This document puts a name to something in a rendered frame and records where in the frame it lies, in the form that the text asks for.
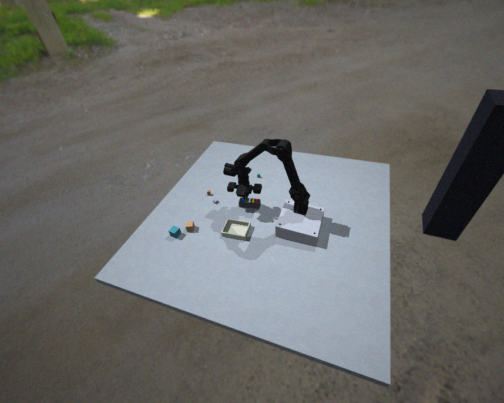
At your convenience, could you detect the teal cube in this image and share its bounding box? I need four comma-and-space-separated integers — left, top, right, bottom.
169, 226, 181, 238

